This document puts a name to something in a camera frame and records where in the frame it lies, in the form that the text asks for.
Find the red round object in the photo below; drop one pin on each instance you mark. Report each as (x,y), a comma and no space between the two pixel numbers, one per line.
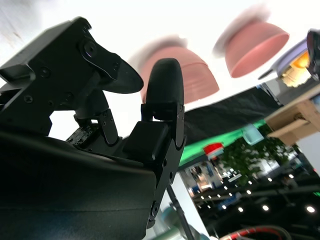
(213,148)

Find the black cloth backdrop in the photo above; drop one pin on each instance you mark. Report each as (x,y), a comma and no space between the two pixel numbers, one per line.
(225,112)

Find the brown cardboard box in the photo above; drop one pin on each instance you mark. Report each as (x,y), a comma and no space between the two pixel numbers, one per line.
(295,120)

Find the light blue cup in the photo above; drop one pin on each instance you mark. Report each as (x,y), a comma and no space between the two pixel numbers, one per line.
(253,133)

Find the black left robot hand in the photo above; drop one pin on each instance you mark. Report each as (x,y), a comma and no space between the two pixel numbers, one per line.
(314,52)

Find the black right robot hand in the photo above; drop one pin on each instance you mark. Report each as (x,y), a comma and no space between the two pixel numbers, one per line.
(62,180)

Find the purple round object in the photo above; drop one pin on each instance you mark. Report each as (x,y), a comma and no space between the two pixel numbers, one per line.
(291,56)

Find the green cloth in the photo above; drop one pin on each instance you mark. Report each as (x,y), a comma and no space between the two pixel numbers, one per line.
(197,152)

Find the green leafy plant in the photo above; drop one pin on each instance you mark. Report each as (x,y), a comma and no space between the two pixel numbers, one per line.
(250,160)

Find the orange and cream object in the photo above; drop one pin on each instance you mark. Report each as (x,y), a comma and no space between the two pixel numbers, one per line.
(297,68)

